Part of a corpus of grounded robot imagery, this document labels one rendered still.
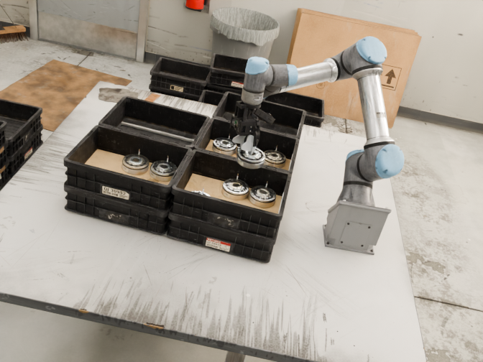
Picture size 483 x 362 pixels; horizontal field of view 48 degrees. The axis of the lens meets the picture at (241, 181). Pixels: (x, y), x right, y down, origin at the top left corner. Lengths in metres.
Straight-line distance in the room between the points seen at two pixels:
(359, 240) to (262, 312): 0.54
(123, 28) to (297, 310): 3.82
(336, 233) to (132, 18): 3.51
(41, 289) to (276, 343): 0.76
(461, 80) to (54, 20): 3.71
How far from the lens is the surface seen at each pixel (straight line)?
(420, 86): 5.26
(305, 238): 2.20
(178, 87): 3.90
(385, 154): 2.05
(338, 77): 2.24
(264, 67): 1.89
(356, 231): 2.16
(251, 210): 1.88
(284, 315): 1.87
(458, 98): 5.38
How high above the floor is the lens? 2.03
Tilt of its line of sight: 33 degrees down
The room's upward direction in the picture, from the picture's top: 12 degrees clockwise
